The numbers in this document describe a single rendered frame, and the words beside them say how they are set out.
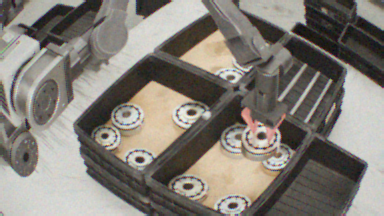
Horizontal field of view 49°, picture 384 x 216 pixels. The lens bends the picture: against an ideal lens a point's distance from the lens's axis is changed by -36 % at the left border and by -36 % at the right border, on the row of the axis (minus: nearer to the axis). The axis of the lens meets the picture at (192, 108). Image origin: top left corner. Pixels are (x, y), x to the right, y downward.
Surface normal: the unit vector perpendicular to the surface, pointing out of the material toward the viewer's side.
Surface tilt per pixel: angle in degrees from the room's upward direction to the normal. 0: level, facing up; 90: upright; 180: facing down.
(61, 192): 0
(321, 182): 0
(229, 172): 0
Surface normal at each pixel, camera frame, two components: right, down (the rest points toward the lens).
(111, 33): 0.59, -0.22
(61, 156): -0.03, -0.73
